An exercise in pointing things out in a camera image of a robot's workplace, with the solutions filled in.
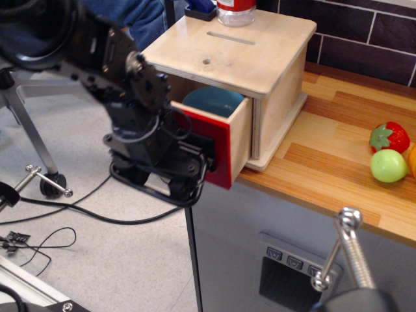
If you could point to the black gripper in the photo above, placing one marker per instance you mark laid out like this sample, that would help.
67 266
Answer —
138 125

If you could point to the black metal drawer handle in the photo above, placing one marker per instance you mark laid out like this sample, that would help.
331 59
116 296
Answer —
164 160

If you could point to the red front wooden drawer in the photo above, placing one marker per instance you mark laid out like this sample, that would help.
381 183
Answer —
232 138

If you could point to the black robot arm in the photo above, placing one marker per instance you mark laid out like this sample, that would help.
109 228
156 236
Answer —
64 37

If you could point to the teal bowl in drawer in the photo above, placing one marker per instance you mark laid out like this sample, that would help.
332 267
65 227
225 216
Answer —
214 100

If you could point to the light wooden box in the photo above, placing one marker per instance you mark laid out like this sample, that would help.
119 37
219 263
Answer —
264 60

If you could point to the grey cabinet with control panel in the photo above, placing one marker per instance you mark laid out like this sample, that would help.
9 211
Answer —
252 251

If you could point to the person in blue jeans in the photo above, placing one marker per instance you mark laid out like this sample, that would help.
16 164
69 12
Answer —
145 19

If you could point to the grey office chair base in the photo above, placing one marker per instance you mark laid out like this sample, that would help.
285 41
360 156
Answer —
16 87

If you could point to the black tray with blue object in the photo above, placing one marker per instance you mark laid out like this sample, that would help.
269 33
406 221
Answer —
201 9

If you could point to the clear plastic jar red label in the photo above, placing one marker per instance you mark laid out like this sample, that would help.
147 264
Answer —
236 13

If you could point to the green toy apple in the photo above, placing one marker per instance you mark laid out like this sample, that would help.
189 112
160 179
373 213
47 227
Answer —
388 166

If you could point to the red toy strawberry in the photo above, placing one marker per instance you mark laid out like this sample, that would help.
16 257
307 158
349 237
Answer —
389 136

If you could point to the silver screw clamp right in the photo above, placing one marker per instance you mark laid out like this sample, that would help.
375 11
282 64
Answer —
364 296

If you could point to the orange toy fruit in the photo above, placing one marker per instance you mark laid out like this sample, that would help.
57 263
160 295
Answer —
412 160

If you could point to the aluminium rail bottom left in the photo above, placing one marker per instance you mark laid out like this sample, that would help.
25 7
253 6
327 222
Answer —
34 293

